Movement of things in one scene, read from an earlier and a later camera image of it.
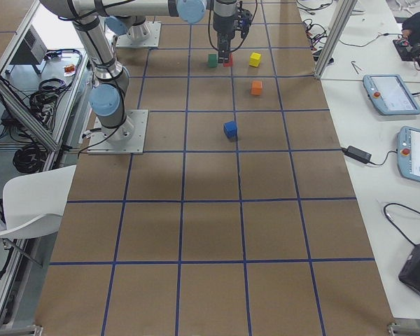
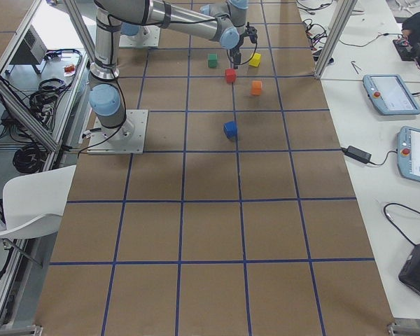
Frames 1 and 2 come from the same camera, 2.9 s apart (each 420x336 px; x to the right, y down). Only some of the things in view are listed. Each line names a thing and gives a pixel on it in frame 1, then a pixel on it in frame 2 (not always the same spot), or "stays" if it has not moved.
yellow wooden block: x=254 y=59 stays
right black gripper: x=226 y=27 → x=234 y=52
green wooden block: x=212 y=59 stays
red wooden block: x=231 y=61 → x=230 y=75
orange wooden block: x=256 y=87 stays
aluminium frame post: x=344 y=12 stays
